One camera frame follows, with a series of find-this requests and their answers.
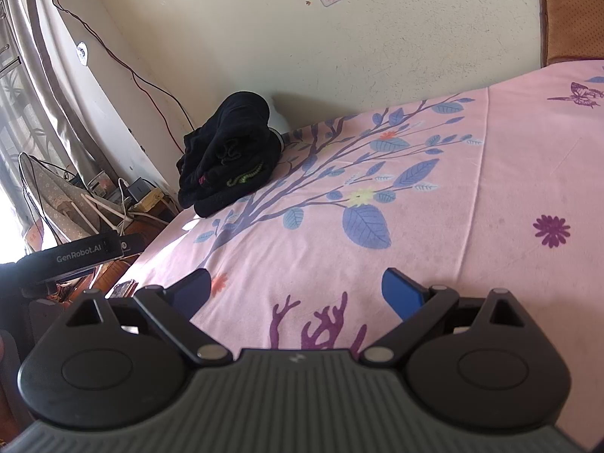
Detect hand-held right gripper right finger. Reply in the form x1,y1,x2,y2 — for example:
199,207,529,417
359,267,530,368

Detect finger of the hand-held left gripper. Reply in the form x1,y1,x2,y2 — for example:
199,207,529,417
108,233,143,258

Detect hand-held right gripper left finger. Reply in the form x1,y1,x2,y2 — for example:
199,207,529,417
63,268,233,367

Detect navy reindeer knit sweater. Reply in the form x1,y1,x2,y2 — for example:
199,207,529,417
183,91,284,176

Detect wooden side table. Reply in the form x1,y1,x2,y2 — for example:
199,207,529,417
28,189,177,331

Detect black power adapter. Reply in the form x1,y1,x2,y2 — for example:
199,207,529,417
127,177,153,199

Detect grey patterned folding board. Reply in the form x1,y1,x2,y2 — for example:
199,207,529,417
18,151,102,248

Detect pink floral bed sheet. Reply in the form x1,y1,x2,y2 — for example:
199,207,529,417
108,57,604,449

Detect grey satin curtain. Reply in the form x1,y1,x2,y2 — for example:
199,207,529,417
0,0,102,246

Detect brown perforated cushion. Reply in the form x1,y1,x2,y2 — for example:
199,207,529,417
536,0,604,68

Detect white cables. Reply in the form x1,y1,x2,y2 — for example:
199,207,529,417
80,177,168,237

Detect dark red wall cable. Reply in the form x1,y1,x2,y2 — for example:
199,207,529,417
45,0,201,136

